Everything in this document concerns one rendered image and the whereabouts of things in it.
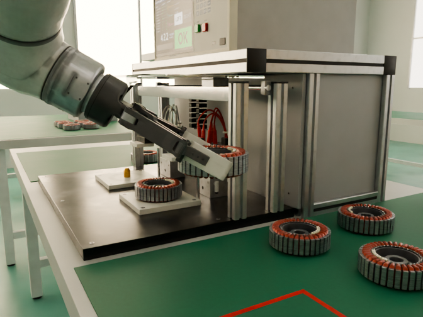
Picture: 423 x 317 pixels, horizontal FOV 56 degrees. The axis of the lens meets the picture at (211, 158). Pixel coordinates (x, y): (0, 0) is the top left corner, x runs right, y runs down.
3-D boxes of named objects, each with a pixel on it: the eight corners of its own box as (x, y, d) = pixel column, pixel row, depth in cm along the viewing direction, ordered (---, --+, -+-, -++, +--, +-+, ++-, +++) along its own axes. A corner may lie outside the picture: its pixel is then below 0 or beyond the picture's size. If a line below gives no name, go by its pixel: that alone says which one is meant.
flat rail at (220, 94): (235, 102, 79) (235, 87, 79) (134, 95, 132) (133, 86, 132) (240, 102, 80) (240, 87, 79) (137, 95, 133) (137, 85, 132)
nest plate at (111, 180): (108, 190, 106) (108, 185, 106) (95, 178, 119) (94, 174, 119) (160, 183, 113) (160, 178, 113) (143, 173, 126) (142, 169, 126)
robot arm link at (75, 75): (34, 102, 54) (75, 124, 55) (65, 43, 53) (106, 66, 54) (51, 100, 63) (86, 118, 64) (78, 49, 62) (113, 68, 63)
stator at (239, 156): (179, 180, 57) (179, 155, 57) (176, 165, 68) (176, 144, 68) (255, 179, 59) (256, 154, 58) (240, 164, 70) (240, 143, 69)
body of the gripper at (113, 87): (87, 113, 63) (138, 141, 65) (76, 117, 55) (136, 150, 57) (109, 72, 63) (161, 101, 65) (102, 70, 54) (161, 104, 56)
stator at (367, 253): (405, 257, 69) (407, 237, 68) (452, 290, 58) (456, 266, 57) (344, 261, 67) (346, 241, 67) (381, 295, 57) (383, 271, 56)
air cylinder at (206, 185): (209, 198, 98) (209, 177, 97) (196, 191, 104) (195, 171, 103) (227, 195, 100) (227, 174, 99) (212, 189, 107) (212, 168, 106)
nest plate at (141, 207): (139, 215, 85) (139, 209, 85) (119, 198, 98) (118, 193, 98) (201, 205, 93) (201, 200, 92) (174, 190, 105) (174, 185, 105)
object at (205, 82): (213, 93, 98) (213, 76, 97) (201, 92, 103) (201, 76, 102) (228, 92, 100) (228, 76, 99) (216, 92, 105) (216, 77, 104)
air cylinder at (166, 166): (170, 178, 119) (169, 160, 118) (160, 173, 125) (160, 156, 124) (185, 177, 121) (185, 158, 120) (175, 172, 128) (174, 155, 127)
